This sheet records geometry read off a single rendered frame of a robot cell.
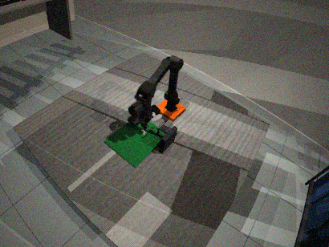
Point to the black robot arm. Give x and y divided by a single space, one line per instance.
148 87

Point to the green circuit board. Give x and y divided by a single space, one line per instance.
135 143

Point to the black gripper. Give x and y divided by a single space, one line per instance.
144 116

